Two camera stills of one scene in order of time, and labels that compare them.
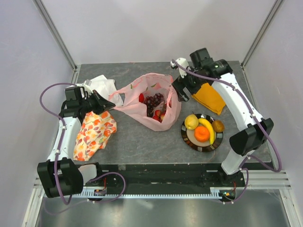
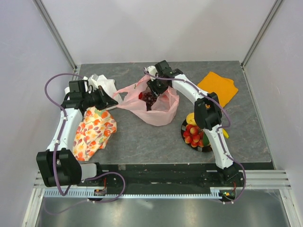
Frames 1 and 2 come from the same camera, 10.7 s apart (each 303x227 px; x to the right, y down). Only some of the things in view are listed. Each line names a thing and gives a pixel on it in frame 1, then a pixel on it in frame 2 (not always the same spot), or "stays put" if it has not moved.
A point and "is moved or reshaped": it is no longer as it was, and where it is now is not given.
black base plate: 145,176 stays put
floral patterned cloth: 95,131 stays put
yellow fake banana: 210,129 is moved or reshaped
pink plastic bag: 150,83 is moved or reshaped
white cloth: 105,87 stays put
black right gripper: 179,84 → 153,87
